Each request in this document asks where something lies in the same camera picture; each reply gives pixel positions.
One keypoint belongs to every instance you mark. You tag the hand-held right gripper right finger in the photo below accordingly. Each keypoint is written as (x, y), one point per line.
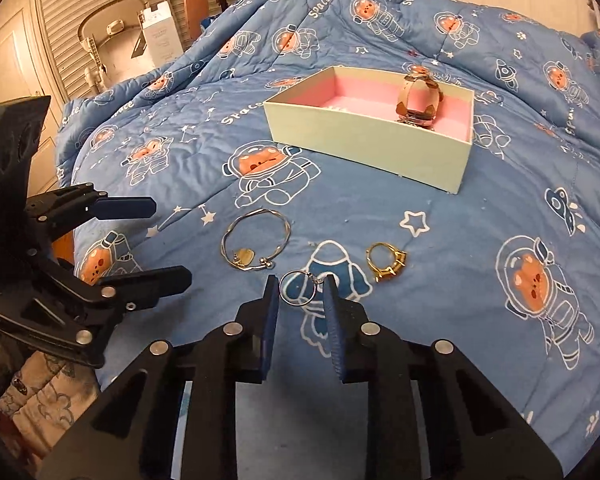
(332, 330)

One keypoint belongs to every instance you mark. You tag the white cardboard box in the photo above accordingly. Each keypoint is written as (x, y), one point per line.
(162, 40)

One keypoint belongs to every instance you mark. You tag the person's left forearm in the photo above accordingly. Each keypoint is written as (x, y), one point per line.
(0, 360)

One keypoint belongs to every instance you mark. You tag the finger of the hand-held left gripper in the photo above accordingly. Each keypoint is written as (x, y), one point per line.
(127, 208)
(150, 285)

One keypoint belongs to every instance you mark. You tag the silver bangle with heart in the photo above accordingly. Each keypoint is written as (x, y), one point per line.
(242, 258)

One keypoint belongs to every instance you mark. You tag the white baby chair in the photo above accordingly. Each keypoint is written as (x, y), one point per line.
(110, 25)

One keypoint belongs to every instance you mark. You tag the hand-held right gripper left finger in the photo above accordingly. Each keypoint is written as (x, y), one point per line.
(269, 330)

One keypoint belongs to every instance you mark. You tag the pale green box pink inside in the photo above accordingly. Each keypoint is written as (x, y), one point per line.
(360, 145)

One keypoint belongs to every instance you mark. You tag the white louvered closet door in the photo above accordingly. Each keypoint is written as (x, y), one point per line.
(65, 10)

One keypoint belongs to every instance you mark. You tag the beige floral bed sheet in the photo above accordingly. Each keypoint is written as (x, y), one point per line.
(45, 400)

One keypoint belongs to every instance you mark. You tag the blue astronaut bear blanket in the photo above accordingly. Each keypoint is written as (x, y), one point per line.
(430, 260)

